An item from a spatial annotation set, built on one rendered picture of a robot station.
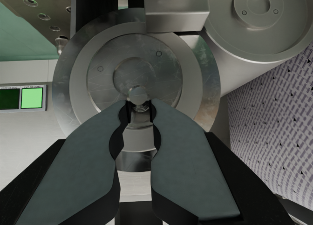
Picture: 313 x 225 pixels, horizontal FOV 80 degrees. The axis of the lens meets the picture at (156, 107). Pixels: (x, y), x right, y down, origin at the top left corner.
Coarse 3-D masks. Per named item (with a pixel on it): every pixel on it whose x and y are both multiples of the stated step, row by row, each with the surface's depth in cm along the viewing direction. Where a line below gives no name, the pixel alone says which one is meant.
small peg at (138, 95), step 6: (132, 90) 11; (138, 90) 11; (144, 90) 11; (132, 96) 11; (138, 96) 11; (144, 96) 11; (132, 102) 11; (138, 102) 11; (144, 102) 11; (138, 108) 12; (144, 108) 12
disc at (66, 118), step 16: (112, 16) 17; (128, 16) 17; (144, 16) 17; (80, 32) 17; (96, 32) 17; (176, 32) 17; (192, 32) 17; (64, 48) 17; (80, 48) 17; (192, 48) 17; (208, 48) 17; (64, 64) 17; (208, 64) 17; (64, 80) 16; (208, 80) 17; (64, 96) 16; (208, 96) 16; (64, 112) 16; (208, 112) 16; (64, 128) 16; (128, 128) 16; (208, 128) 16; (128, 160) 15; (144, 160) 16
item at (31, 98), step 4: (24, 92) 49; (28, 92) 49; (32, 92) 49; (36, 92) 49; (40, 92) 49; (24, 96) 49; (28, 96) 49; (32, 96) 49; (36, 96) 49; (40, 96) 49; (24, 100) 49; (28, 100) 49; (32, 100) 49; (36, 100) 49; (40, 100) 49; (24, 104) 49; (28, 104) 49; (32, 104) 49; (36, 104) 49; (40, 104) 49
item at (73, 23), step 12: (72, 0) 19; (84, 0) 21; (96, 0) 26; (108, 0) 34; (72, 12) 18; (84, 12) 21; (96, 12) 26; (108, 12) 33; (72, 24) 18; (84, 24) 21; (72, 36) 18
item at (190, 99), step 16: (112, 32) 17; (128, 32) 17; (144, 32) 17; (160, 32) 17; (96, 48) 16; (176, 48) 17; (80, 64) 16; (192, 64) 16; (80, 80) 16; (192, 80) 16; (80, 96) 16; (192, 96) 16; (80, 112) 16; (96, 112) 16; (192, 112) 16; (144, 128) 16; (128, 144) 15; (144, 144) 15
